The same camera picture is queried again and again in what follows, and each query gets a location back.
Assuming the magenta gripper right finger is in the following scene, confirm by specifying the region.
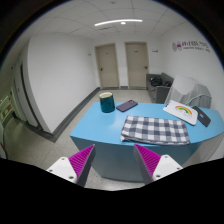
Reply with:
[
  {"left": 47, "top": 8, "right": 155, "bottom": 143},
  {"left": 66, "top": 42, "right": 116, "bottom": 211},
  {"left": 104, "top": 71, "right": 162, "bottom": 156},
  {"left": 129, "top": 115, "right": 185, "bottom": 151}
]
[{"left": 134, "top": 144, "right": 182, "bottom": 184}]

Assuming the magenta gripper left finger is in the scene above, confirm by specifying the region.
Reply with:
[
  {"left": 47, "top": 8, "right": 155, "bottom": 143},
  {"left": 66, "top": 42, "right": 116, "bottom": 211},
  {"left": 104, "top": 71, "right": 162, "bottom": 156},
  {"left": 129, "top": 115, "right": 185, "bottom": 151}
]
[{"left": 47, "top": 145, "right": 96, "bottom": 187}]

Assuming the blue white checkered towel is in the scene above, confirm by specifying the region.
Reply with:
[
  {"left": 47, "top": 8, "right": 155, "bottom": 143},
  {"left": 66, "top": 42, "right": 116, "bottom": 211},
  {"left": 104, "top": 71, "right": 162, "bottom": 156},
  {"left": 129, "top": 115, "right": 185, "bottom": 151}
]
[{"left": 120, "top": 116, "right": 190, "bottom": 146}]

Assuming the white rainbow notebook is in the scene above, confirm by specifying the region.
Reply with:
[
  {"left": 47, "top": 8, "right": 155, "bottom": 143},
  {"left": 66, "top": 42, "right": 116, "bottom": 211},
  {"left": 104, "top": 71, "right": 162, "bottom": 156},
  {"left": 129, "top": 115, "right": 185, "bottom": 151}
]
[{"left": 163, "top": 100, "right": 198, "bottom": 125}]

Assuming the purple smartphone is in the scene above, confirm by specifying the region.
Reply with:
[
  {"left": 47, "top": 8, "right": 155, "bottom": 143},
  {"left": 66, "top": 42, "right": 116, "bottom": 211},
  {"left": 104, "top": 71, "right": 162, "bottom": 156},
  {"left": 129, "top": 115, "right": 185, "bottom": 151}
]
[{"left": 117, "top": 100, "right": 138, "bottom": 112}]

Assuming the black notebook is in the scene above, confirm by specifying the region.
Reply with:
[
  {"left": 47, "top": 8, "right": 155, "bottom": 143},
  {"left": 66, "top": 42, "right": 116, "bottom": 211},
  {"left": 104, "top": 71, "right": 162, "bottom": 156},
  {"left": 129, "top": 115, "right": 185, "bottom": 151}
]
[{"left": 193, "top": 106, "right": 211, "bottom": 127}]

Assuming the grey sofa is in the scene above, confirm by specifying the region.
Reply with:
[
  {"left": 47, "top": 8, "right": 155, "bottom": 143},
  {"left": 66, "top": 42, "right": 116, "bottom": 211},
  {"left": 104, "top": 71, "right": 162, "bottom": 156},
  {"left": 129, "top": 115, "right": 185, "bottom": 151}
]
[{"left": 146, "top": 73, "right": 174, "bottom": 103}]

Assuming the dark green mug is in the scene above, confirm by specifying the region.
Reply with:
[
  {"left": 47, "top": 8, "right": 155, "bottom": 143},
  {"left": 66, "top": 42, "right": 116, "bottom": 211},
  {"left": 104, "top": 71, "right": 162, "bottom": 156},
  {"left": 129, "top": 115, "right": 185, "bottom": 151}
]
[{"left": 99, "top": 92, "right": 115, "bottom": 113}]

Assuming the white covered chair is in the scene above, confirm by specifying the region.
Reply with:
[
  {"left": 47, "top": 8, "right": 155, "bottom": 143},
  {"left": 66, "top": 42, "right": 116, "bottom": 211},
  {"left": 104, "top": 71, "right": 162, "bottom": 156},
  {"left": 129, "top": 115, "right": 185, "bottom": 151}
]
[{"left": 165, "top": 76, "right": 212, "bottom": 108}]

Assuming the black bag on sofa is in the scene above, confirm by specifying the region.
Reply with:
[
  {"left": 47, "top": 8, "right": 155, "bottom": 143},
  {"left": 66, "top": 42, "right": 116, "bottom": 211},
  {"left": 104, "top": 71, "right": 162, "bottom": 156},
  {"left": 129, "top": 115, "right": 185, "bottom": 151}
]
[{"left": 150, "top": 77, "right": 162, "bottom": 87}]

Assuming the right beige door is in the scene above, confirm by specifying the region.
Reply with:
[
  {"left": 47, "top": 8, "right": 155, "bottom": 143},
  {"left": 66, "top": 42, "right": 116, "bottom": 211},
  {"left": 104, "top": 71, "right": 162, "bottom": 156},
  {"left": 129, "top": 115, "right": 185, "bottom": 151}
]
[{"left": 126, "top": 42, "right": 148, "bottom": 88}]

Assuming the beige door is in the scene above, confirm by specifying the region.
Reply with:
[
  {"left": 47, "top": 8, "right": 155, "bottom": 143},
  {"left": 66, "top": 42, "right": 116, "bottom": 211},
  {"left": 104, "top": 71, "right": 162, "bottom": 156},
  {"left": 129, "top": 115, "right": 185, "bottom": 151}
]
[
  {"left": 126, "top": 42, "right": 148, "bottom": 88},
  {"left": 95, "top": 44, "right": 119, "bottom": 88}
]

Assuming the left beige door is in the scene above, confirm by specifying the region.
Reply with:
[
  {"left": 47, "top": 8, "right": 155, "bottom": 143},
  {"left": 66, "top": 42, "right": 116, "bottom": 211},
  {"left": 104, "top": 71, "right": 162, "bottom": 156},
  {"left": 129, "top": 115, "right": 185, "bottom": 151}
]
[{"left": 95, "top": 44, "right": 119, "bottom": 88}]

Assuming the ceiling strip light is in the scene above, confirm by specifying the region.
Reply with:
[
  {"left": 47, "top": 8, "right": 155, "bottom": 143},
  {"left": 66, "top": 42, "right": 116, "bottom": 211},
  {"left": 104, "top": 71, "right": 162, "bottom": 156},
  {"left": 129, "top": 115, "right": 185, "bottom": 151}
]
[{"left": 94, "top": 19, "right": 143, "bottom": 27}]

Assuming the wall logo sign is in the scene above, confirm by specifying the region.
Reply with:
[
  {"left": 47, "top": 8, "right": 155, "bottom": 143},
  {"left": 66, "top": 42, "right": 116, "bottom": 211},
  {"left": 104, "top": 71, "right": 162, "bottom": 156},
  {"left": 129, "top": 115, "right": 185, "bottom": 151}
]
[{"left": 172, "top": 41, "right": 210, "bottom": 52}]

